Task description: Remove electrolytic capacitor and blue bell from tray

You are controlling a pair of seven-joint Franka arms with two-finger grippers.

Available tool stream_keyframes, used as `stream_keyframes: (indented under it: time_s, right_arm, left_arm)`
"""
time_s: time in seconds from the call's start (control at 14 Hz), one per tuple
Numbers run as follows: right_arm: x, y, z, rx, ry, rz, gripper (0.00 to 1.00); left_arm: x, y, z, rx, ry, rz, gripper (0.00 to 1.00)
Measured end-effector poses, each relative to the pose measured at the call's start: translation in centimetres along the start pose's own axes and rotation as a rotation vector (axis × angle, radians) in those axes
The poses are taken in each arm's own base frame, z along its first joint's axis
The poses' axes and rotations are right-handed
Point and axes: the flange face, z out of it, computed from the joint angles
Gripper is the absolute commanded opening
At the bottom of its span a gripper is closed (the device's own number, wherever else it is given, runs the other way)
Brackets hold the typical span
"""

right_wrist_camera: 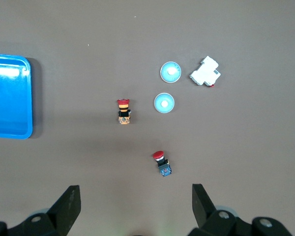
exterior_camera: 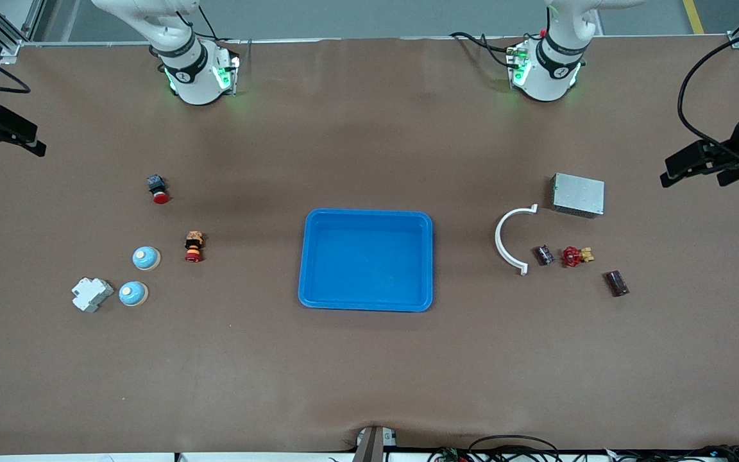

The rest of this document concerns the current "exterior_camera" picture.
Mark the white circuit breaker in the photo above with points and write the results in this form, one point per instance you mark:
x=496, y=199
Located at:
x=92, y=294

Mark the grey metal post bracket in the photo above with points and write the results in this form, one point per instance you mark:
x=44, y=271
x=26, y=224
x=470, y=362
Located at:
x=373, y=446

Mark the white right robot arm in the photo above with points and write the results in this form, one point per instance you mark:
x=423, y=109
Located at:
x=196, y=83

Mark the red yellow emergency stop button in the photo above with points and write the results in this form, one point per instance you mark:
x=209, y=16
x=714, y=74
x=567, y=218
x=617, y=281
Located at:
x=194, y=247

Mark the perforated metal power supply box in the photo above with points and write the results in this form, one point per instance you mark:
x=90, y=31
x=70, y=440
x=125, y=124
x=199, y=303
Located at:
x=578, y=194

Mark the blue plastic tray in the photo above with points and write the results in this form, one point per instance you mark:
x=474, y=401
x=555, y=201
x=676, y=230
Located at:
x=369, y=295

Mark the stubby brown printed capacitor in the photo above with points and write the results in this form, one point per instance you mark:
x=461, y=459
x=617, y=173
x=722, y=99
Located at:
x=617, y=283

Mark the red push button black base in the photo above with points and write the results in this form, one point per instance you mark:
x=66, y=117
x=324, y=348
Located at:
x=159, y=192

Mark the blue dome call bell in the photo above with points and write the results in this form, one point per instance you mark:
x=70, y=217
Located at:
x=146, y=258
x=133, y=294

